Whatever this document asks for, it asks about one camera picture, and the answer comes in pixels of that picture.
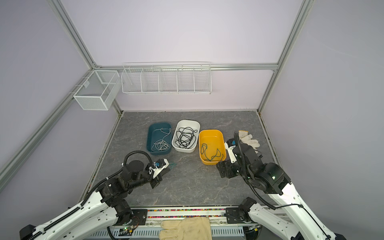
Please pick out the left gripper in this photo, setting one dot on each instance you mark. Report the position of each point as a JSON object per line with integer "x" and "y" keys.
{"x": 157, "y": 180}

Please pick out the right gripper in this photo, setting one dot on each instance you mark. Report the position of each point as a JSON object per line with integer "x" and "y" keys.
{"x": 222, "y": 166}

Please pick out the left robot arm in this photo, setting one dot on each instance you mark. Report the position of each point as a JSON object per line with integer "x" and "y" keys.
{"x": 104, "y": 206}

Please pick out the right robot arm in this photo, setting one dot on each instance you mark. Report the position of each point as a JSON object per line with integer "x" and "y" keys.
{"x": 280, "y": 188}

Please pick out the white knit glove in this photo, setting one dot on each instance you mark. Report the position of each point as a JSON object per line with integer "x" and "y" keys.
{"x": 247, "y": 138}

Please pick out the yellow plastic bin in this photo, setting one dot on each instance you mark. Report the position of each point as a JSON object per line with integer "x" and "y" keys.
{"x": 212, "y": 147}

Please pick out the dark teal plastic bin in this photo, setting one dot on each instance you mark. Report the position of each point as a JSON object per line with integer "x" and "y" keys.
{"x": 159, "y": 140}

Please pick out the white plastic bin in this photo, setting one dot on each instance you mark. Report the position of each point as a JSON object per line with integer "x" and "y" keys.
{"x": 185, "y": 138}

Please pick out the beige leather glove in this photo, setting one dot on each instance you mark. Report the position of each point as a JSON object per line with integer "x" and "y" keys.
{"x": 196, "y": 228}

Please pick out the small white mesh basket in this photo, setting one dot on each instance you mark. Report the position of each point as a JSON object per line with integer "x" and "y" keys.
{"x": 99, "y": 90}

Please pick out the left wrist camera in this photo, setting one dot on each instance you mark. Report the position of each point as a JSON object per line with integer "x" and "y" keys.
{"x": 156, "y": 168}

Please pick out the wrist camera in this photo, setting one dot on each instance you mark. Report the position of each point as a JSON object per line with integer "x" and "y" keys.
{"x": 156, "y": 168}
{"x": 230, "y": 145}

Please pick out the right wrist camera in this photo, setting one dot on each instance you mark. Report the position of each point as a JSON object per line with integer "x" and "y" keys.
{"x": 230, "y": 145}

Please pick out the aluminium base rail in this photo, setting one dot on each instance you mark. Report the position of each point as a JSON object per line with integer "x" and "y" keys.
{"x": 183, "y": 214}

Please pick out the long white wire basket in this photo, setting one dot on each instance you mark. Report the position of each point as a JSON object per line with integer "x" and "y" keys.
{"x": 167, "y": 78}

